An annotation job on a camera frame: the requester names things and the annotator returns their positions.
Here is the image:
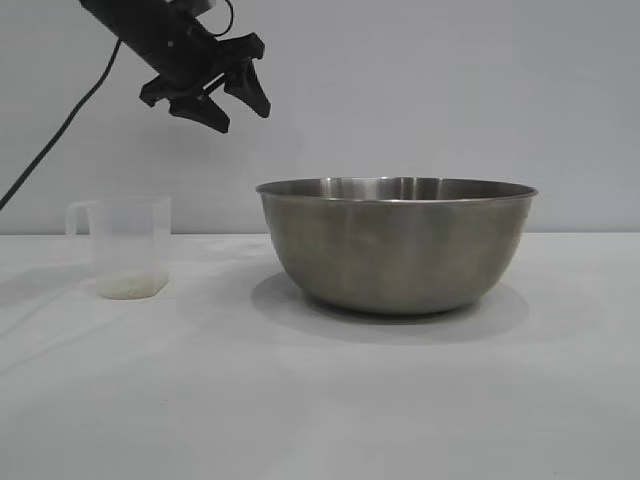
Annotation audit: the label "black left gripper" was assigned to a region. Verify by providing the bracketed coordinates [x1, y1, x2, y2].
[127, 17, 272, 135]

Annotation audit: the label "clear plastic measuring cup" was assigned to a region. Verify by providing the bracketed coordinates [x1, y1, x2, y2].
[64, 195, 173, 300]

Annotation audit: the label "white rice grains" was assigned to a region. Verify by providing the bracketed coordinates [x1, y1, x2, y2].
[97, 270, 170, 300]

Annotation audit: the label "stainless steel mixing bowl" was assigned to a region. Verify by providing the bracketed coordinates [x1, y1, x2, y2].
[254, 175, 541, 316]

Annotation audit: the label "thin black camera cable loop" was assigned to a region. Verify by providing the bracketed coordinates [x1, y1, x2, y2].
[212, 0, 236, 39]

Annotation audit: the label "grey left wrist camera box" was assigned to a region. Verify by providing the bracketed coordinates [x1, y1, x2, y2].
[172, 0, 214, 16]

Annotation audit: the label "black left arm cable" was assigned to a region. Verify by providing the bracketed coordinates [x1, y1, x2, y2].
[0, 39, 121, 210]

